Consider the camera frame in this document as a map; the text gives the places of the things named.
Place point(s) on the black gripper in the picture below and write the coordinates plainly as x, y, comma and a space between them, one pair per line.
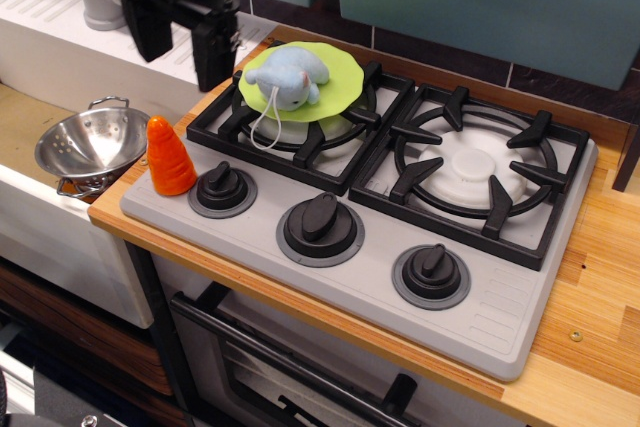
214, 45

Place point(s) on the white toy sink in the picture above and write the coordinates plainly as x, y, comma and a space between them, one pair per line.
52, 66

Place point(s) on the blue plush toy animal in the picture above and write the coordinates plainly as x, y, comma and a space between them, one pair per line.
289, 77

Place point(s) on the orange plastic carrot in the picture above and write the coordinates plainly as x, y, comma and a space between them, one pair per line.
172, 170

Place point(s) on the steel colander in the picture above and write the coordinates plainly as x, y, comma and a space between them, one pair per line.
90, 150

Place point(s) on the black left stove knob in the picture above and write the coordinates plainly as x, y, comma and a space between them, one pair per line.
223, 192

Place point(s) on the black stove knob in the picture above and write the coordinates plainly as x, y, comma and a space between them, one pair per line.
223, 192
320, 232
431, 277

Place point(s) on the green round cloth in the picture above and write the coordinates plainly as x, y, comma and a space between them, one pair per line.
344, 87

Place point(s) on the black left burner grate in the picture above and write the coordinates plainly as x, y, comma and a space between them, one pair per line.
325, 154

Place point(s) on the black burner grate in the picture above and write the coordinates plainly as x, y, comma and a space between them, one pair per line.
482, 175
325, 154

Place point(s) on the black middle stove knob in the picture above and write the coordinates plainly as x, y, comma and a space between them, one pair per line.
320, 232

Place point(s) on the black right stove knob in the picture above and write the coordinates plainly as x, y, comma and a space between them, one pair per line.
431, 277

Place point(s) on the toy oven door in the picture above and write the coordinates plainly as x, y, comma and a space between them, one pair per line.
259, 395

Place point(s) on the grey toy stove top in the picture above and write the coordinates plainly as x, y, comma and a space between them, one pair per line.
491, 330

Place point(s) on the black right burner grate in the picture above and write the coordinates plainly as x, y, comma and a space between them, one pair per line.
482, 175

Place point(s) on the black oven door handle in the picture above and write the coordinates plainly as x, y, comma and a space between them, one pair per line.
387, 413

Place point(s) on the dark wooden post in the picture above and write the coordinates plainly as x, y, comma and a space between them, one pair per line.
629, 158

